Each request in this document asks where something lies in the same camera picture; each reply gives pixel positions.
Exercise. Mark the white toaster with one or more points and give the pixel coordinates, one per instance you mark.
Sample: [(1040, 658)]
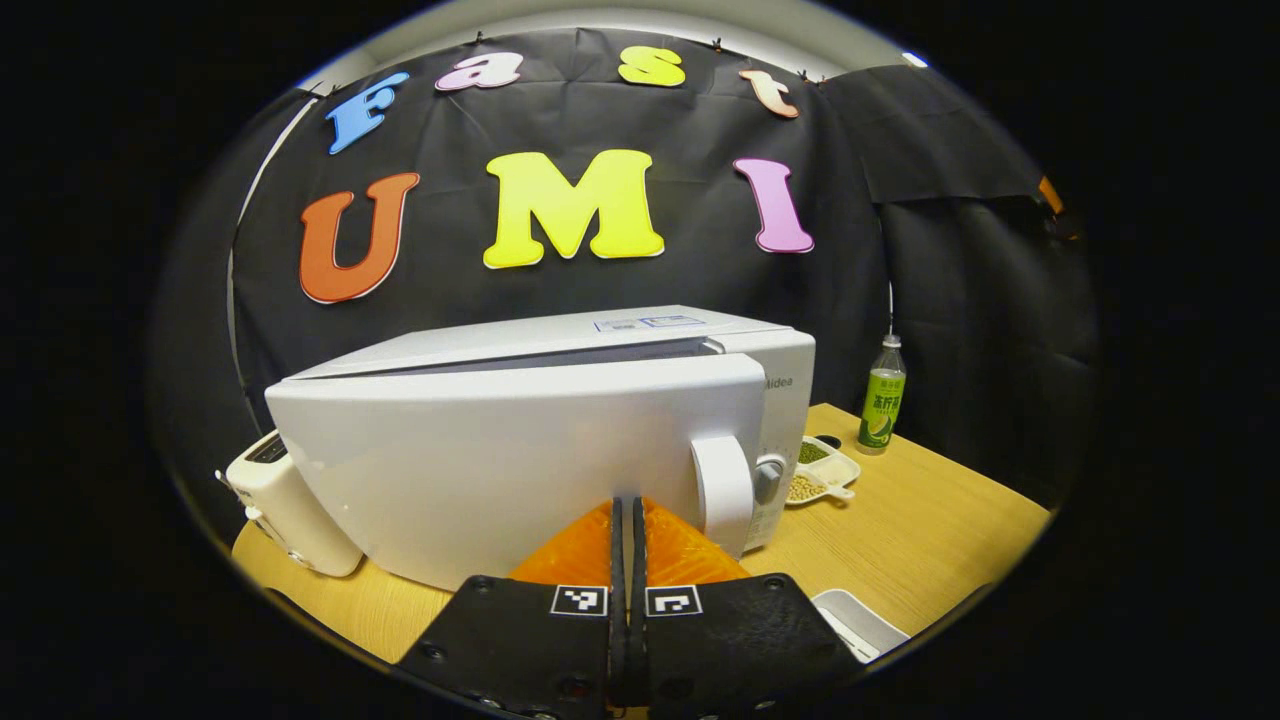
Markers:
[(290, 510)]

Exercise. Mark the green label drink bottle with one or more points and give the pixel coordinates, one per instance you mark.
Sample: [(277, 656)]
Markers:
[(882, 400)]

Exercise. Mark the small ceiling light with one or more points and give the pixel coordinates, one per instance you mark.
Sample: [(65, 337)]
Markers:
[(915, 59)]

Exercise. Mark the white microwave oven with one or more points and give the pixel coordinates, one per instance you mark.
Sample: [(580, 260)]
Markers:
[(500, 470)]

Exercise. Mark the small white rectangular tray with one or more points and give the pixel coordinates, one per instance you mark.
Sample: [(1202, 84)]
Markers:
[(860, 620)]

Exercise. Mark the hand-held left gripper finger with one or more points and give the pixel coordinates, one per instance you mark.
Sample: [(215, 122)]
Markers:
[(637, 560), (617, 560)]

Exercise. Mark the white divided bean dish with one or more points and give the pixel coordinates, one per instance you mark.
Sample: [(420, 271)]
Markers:
[(830, 470)]

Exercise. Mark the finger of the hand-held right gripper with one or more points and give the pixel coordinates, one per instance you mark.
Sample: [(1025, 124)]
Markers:
[(1048, 195)]

